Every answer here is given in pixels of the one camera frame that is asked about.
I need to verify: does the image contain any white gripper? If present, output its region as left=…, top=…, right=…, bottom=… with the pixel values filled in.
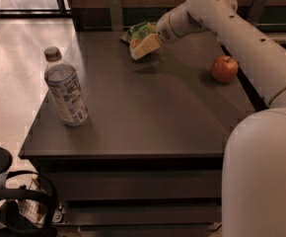
left=130, top=3, right=206, bottom=60

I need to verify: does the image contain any green rice chip bag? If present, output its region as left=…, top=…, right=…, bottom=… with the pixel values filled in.
left=120, top=22, right=157, bottom=50

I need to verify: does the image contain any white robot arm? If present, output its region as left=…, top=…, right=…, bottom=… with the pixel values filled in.
left=156, top=0, right=286, bottom=237

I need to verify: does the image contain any clear plastic water bottle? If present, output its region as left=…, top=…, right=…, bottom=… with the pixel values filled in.
left=44, top=46, right=88, bottom=126

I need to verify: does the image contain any red apple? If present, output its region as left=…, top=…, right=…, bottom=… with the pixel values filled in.
left=211, top=55, right=239, bottom=83

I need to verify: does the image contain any dark grey drawer cabinet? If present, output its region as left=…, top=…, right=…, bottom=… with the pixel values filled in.
left=21, top=32, right=265, bottom=237

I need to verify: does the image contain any top cabinet drawer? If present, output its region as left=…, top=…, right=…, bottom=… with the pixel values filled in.
left=46, top=171, right=222, bottom=200

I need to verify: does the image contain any cabinet drawer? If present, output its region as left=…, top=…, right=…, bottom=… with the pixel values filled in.
left=46, top=171, right=222, bottom=200
left=66, top=204, right=222, bottom=226

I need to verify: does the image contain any lower cabinet drawer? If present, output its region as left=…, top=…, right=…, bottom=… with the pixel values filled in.
left=66, top=204, right=222, bottom=226

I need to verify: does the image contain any black office chair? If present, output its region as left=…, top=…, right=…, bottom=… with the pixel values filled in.
left=0, top=147, right=57, bottom=237

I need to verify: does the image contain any left metal wall bracket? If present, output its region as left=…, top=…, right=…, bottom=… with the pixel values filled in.
left=108, top=0, right=123, bottom=32

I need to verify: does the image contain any metal wall bracket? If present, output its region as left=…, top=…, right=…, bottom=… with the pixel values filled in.
left=108, top=0, right=123, bottom=32
left=246, top=0, right=267, bottom=27

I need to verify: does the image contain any right metal wall bracket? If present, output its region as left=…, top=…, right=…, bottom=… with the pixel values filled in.
left=246, top=0, right=267, bottom=27

